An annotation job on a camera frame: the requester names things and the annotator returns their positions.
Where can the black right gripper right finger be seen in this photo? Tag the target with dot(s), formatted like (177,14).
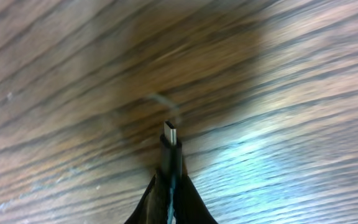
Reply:
(189,206)

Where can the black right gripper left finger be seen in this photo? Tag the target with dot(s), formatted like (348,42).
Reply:
(153,205)

